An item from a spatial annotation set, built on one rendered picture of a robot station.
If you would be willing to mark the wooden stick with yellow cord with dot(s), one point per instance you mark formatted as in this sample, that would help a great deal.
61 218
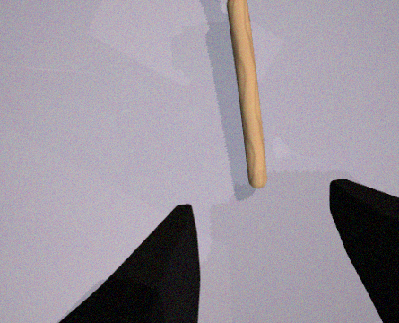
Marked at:
245 71

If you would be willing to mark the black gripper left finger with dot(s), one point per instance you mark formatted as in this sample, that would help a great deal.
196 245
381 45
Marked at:
159 283

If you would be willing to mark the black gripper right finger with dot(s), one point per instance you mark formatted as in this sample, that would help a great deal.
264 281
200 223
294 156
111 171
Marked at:
368 223

